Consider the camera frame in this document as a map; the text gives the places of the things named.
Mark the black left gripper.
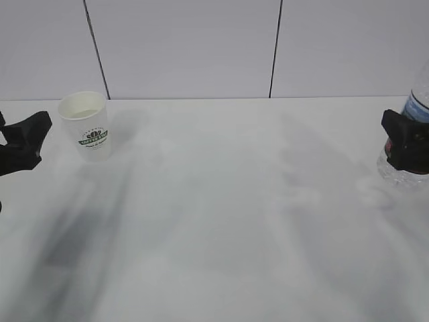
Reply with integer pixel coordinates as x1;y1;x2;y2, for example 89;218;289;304
0;111;52;176

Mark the clear plastic water bottle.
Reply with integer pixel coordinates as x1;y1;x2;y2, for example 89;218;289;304
377;64;428;190

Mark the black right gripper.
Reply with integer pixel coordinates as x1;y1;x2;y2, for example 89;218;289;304
381;109;428;175

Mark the white paper cup green logo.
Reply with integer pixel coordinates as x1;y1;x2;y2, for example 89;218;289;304
58;91;111;162

